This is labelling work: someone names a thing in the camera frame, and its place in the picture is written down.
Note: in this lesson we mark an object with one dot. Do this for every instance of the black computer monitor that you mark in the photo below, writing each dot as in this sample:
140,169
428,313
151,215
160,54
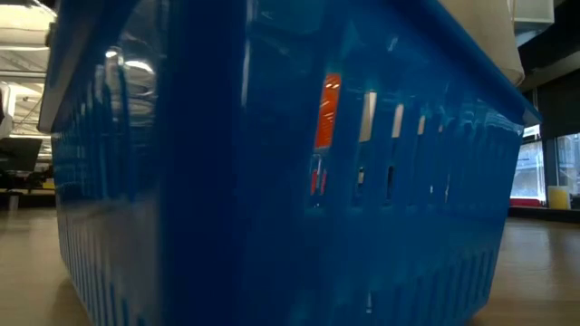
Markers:
18,154

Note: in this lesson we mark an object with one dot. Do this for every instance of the yellow container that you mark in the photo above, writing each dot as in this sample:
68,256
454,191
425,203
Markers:
558,198

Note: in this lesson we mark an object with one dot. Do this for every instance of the orange slotted plastic basket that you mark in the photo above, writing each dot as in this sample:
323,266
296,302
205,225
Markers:
327,113

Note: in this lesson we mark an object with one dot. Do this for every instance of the silver lamp with white shade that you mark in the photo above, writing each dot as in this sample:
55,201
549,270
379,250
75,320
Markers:
489,41

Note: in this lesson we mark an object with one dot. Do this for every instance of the white machine casing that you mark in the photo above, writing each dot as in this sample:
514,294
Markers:
4,113

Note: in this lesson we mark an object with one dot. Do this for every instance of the blue slotted plastic basket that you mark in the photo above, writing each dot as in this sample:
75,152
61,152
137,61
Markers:
272,204

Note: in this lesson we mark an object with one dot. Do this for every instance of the grey table leg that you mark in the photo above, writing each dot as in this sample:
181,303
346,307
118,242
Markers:
12,202

